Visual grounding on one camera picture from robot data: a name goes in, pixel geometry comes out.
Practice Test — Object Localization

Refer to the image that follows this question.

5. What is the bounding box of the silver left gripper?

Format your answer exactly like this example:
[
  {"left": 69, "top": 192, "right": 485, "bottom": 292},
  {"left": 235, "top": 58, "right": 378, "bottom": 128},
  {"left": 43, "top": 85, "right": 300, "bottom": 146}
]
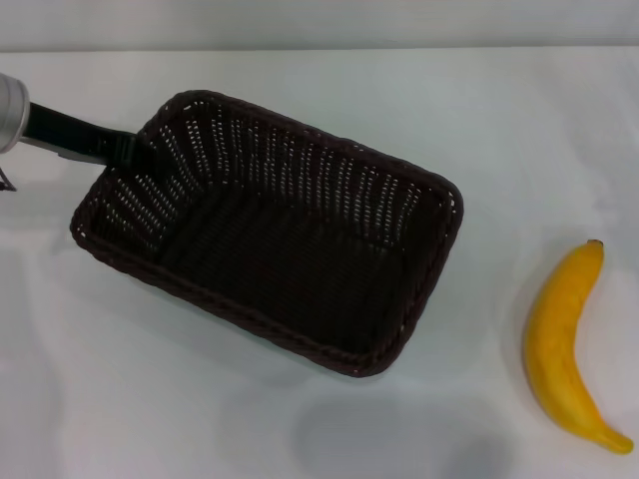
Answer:
[{"left": 0, "top": 72, "right": 157, "bottom": 169}]

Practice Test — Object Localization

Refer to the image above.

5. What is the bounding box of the dark brown woven basket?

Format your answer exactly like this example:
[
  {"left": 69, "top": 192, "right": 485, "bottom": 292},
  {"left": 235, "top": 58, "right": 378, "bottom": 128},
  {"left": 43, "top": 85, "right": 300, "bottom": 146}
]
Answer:
[{"left": 69, "top": 89, "right": 464, "bottom": 379}]

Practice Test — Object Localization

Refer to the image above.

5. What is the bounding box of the yellow banana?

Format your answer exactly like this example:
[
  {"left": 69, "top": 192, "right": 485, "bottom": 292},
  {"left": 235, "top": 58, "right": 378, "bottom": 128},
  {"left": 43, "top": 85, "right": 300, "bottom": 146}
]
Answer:
[{"left": 522, "top": 239, "right": 635, "bottom": 455}]

